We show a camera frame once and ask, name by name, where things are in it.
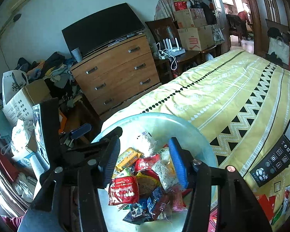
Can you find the white router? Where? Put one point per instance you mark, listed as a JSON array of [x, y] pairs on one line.
[[174, 46]]

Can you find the wooden wardrobe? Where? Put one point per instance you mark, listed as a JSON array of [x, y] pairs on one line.
[[268, 4]]

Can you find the grey cup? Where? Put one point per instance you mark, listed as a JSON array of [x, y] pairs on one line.
[[76, 55]]

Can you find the wooden chair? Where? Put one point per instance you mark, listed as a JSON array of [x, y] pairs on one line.
[[159, 31]]

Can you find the open cardboard box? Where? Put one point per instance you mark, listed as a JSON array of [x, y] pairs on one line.
[[21, 104]]

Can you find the red pink flat box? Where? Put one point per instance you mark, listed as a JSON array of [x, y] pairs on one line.
[[264, 206]]

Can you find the cardboard box with red print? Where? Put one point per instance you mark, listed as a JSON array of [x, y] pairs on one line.
[[195, 37]]

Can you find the white paper bag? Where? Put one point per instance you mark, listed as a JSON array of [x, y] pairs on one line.
[[13, 82]]

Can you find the glass bowl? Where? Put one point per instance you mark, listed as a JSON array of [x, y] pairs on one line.
[[200, 145]]

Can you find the white tote bag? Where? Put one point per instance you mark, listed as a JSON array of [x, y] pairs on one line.
[[278, 49]]

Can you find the black cardboard box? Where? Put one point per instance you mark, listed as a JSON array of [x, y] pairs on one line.
[[275, 157]]

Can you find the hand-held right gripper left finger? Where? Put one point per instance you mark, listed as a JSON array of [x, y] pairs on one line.
[[112, 154]]

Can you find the plain brown cardboard box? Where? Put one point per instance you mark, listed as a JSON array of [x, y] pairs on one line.
[[188, 17]]

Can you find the heap of mixed clothes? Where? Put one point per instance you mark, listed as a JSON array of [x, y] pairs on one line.
[[55, 72]]

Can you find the wooden door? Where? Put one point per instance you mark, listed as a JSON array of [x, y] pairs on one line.
[[212, 4]]

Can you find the wooden dresser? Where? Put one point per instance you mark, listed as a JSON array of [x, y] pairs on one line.
[[116, 77]]

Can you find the jumble of colourful snack packets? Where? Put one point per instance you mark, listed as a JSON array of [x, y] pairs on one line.
[[125, 191]]

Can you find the white plastic bag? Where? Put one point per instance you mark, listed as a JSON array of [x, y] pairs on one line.
[[21, 135]]

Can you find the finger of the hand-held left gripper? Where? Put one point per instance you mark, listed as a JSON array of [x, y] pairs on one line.
[[106, 137], [81, 130]]

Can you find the white power strip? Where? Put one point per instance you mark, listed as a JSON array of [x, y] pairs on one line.
[[162, 55]]

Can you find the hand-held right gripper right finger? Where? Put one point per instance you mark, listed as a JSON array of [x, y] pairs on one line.
[[178, 164]]

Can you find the black television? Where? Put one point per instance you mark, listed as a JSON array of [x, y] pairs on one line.
[[101, 26]]

